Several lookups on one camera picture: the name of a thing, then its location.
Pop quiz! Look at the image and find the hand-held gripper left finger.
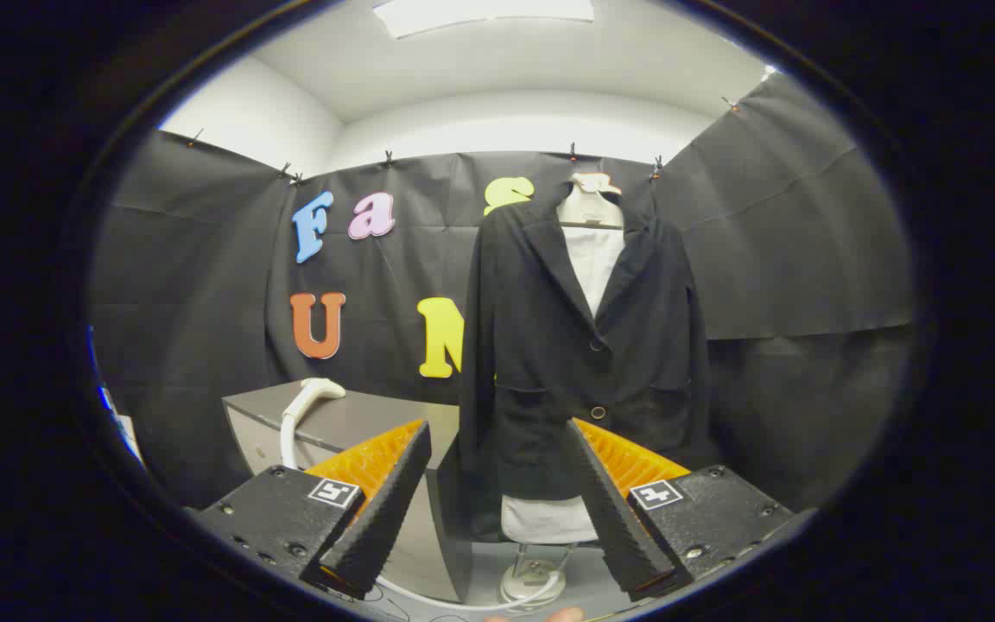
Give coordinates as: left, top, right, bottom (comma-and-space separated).
195, 421, 432, 600

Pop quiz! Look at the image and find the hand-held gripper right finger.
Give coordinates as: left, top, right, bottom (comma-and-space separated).
565, 418, 796, 603

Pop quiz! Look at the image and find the white garment steamer head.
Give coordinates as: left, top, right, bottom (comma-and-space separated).
280, 378, 347, 472

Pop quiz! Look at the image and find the black blazer jacket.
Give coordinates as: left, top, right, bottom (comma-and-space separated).
460, 192, 719, 541

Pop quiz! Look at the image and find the metal mannequin stand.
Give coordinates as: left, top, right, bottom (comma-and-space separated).
497, 543, 569, 606

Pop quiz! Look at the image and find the grey cabinet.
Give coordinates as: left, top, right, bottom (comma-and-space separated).
221, 380, 474, 604

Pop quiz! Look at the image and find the white mannequin torso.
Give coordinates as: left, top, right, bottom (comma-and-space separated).
500, 173, 628, 545

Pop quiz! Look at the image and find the blue and white board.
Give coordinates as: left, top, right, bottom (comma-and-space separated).
87, 327, 146, 472

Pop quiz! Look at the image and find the black backdrop cloth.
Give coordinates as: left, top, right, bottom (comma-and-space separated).
87, 73, 917, 519

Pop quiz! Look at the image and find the row of small backdrop clips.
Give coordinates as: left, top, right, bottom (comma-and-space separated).
187, 95, 740, 187

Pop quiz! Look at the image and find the white steamer hose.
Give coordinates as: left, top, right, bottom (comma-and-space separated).
374, 570, 563, 613

